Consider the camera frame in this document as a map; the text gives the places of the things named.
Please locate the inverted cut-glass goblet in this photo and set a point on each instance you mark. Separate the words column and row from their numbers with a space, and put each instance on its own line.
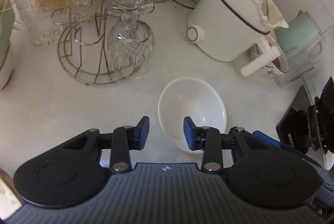
column 130, row 39

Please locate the textured glass pitcher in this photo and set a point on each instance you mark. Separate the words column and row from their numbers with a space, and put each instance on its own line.
column 31, row 5

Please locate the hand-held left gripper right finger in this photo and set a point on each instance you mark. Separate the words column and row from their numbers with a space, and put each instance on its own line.
column 188, row 135

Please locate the leaf-patterned white plate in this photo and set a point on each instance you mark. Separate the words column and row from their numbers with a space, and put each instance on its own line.
column 6, row 190

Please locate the pale green mug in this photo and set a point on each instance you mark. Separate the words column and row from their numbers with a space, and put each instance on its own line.
column 297, row 31

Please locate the white electric cooker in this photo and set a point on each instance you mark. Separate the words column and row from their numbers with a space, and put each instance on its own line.
column 221, row 23

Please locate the green square bowl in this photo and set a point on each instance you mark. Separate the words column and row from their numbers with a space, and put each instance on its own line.
column 5, row 31

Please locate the black gas stove burner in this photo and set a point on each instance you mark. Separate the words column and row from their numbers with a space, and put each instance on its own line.
column 313, row 119

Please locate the white bowl with red foot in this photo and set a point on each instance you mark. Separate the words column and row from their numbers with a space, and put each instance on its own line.
column 4, row 75

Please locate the floral ceramic cup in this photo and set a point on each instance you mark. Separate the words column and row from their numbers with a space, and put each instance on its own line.
column 266, row 63

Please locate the white ceramic bowl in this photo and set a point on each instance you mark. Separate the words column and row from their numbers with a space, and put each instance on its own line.
column 193, row 104

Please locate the textured glass mug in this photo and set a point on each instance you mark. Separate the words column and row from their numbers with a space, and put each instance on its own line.
column 297, row 65

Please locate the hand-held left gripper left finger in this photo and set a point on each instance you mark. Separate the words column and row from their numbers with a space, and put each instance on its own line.
column 143, row 134

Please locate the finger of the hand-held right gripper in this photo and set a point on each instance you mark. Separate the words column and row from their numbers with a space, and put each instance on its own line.
column 266, row 138

